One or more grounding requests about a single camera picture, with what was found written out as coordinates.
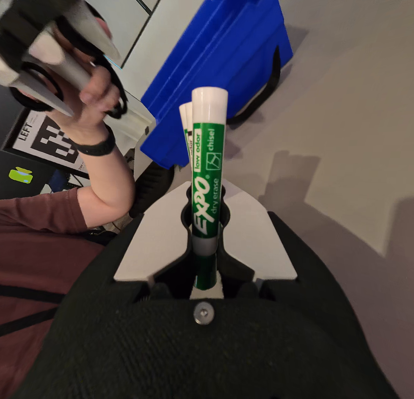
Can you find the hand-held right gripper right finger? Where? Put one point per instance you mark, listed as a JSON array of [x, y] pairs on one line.
[[255, 243]]

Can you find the black framed tag sign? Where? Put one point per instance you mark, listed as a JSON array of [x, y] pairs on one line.
[[51, 140]]

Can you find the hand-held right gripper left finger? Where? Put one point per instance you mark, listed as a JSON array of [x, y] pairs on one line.
[[152, 243]]

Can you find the maroon shirt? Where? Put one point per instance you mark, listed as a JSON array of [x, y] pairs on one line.
[[38, 250]]

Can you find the black laptop green sticker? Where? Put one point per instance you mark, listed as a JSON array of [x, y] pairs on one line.
[[21, 175]]

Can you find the person's left hand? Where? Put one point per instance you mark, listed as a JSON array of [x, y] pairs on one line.
[[93, 101]]

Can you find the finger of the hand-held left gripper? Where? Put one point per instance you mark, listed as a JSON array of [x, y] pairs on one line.
[[35, 90], [93, 27]]

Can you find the black wristband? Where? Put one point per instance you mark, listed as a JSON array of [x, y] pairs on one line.
[[97, 148]]

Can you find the green dry-erase marker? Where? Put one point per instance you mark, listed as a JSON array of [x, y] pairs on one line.
[[208, 166], [183, 117]]

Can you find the person's left forearm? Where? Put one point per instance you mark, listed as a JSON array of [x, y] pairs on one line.
[[106, 185]]

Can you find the blue plastic bin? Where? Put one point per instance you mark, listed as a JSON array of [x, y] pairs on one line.
[[220, 65]]

